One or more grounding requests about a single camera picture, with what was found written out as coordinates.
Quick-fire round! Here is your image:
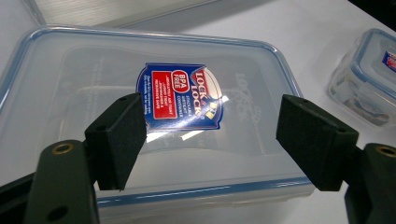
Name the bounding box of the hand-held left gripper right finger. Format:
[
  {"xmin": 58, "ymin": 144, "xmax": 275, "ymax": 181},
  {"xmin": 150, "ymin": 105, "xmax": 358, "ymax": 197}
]
[{"xmin": 276, "ymin": 94, "xmax": 360, "ymax": 192}]

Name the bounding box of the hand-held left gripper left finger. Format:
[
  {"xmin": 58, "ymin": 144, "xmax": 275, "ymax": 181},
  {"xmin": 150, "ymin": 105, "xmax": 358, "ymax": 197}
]
[{"xmin": 84, "ymin": 92, "xmax": 148, "ymax": 191}]

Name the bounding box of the large clear food container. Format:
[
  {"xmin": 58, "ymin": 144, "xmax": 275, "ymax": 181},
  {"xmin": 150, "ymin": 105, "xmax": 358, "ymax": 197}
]
[{"xmin": 0, "ymin": 25, "xmax": 316, "ymax": 224}]

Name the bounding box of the small clear food container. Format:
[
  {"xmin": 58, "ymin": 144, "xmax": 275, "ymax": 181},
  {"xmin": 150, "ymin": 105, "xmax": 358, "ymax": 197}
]
[{"xmin": 327, "ymin": 27, "xmax": 396, "ymax": 128}]

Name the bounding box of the white wire rack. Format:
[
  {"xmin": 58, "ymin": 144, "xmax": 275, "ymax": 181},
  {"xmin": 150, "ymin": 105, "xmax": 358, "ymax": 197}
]
[{"xmin": 22, "ymin": 0, "xmax": 272, "ymax": 33}]

